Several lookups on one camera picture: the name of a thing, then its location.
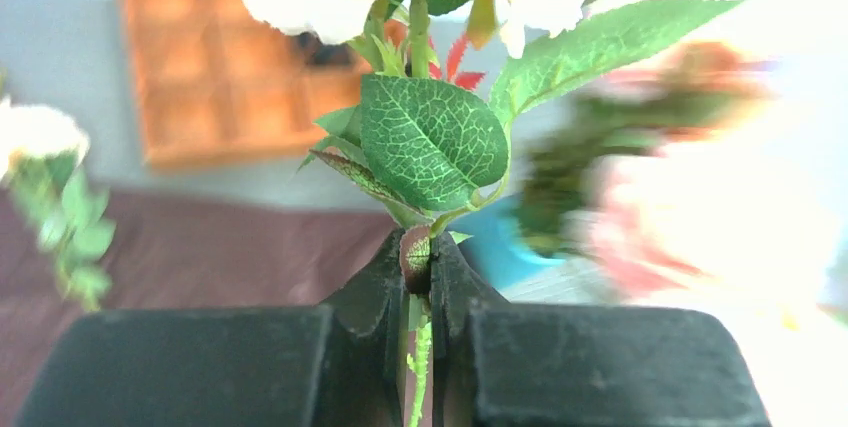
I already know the orange compartment tray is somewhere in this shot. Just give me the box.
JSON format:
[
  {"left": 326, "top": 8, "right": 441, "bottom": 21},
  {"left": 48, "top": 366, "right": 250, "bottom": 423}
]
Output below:
[{"left": 122, "top": 0, "right": 369, "bottom": 171}]

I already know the pink double rose stem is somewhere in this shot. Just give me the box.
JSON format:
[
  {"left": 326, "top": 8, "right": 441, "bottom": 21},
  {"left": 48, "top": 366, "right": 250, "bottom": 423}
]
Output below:
[{"left": 516, "top": 39, "right": 848, "bottom": 333}]

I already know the teal vase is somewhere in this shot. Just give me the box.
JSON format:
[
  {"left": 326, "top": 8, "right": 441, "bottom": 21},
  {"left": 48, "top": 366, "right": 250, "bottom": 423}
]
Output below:
[{"left": 449, "top": 195, "right": 564, "bottom": 290}]

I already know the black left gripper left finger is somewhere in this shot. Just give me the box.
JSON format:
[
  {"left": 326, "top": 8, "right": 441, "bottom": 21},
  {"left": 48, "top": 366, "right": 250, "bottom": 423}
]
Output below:
[{"left": 16, "top": 231, "right": 408, "bottom": 426}]

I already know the peach rose stem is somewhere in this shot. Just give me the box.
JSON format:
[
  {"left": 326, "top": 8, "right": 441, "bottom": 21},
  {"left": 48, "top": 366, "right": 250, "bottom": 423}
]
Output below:
[
  {"left": 242, "top": 0, "right": 737, "bottom": 401},
  {"left": 1, "top": 92, "right": 116, "bottom": 312}
]

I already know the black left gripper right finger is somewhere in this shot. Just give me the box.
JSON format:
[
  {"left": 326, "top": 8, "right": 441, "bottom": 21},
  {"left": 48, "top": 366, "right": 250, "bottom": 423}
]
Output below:
[{"left": 431, "top": 234, "right": 769, "bottom": 426}]

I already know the red wrapping paper sheet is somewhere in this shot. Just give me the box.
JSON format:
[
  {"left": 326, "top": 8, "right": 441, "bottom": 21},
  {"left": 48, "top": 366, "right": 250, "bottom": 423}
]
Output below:
[{"left": 1, "top": 190, "right": 394, "bottom": 426}]

